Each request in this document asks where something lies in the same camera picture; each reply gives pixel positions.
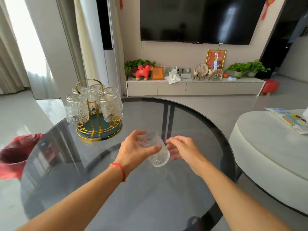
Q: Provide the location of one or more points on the person's left hand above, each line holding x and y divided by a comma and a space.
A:
130, 153

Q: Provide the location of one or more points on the person's right hand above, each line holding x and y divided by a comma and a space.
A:
190, 151

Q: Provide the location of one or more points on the person's left thumb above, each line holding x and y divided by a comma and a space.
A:
152, 150

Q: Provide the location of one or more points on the person's right fingers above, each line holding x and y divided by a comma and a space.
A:
174, 142

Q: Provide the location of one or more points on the clear ribbed drinking glass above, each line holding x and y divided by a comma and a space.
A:
111, 90
83, 91
77, 109
95, 90
160, 156
110, 108

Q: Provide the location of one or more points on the person's left forearm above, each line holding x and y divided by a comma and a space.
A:
79, 202

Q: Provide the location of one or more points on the person's right forearm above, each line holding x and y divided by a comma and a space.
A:
235, 204

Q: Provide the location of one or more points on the beige low television cabinet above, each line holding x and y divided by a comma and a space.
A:
192, 88

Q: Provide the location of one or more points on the gold glass rack teal tray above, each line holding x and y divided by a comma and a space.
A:
96, 131

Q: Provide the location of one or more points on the white crumpled tissue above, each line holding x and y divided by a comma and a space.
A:
173, 76

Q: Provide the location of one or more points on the small white device box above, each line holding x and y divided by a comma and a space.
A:
185, 75

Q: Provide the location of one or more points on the orange framed picture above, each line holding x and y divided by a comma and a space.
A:
157, 73

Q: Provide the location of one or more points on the row of small figurines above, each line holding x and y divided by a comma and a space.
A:
207, 76

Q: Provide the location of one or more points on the red plush horse toy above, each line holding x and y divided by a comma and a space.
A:
143, 72

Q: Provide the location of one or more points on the round wooden plaque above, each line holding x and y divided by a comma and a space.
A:
202, 68

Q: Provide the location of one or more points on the small blue white box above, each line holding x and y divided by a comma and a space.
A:
232, 78

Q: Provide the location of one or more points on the green potted plant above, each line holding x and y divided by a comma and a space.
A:
134, 64
247, 67

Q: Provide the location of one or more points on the white round coffee table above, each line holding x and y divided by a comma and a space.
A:
264, 151

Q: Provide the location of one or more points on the gold framed photo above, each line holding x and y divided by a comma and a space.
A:
216, 59

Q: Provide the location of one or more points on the white standing air conditioner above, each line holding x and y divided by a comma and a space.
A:
113, 57

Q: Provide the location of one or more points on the red padded stool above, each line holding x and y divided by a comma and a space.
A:
270, 86

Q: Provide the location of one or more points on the colourful plastic packet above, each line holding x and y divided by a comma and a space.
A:
288, 119

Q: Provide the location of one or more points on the black flat screen television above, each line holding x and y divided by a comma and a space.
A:
192, 19

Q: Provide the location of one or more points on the red bin bag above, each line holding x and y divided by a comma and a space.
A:
16, 153

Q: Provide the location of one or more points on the red tassel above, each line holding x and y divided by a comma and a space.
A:
121, 2

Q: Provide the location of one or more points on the sheer white curtain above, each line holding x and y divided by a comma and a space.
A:
26, 45

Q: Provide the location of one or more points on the red hanging ornament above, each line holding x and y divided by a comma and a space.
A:
267, 7

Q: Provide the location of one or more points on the grey wall socket strip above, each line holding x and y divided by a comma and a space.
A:
185, 69

